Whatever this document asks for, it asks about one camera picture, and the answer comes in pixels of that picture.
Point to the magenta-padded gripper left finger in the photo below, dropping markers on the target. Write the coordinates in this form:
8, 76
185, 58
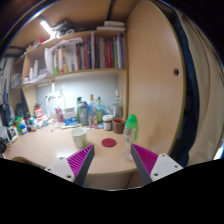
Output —
58, 166

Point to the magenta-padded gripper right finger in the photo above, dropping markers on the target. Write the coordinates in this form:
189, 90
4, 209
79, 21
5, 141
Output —
165, 165

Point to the clear bottle with green cap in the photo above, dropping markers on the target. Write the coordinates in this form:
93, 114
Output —
129, 136

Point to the blue and white tissue box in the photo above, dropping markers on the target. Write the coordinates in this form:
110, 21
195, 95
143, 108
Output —
70, 116

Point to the white tube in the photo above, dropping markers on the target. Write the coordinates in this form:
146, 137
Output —
93, 127

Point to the flat round red coaster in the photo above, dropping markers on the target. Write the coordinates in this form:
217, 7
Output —
109, 142

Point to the red and white small box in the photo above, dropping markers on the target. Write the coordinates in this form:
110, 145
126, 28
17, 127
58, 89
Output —
38, 113

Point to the brown ceramic mug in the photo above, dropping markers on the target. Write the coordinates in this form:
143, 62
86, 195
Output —
118, 126

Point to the small jar with white lid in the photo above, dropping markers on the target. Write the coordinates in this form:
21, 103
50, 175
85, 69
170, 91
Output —
107, 123

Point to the white thin desk lamp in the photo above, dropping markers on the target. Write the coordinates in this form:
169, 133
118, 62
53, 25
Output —
52, 96

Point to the tall clear glass bottle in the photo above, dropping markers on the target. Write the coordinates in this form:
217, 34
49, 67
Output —
118, 107

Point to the white strip light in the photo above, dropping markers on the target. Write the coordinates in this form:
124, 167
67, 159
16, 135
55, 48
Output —
46, 28

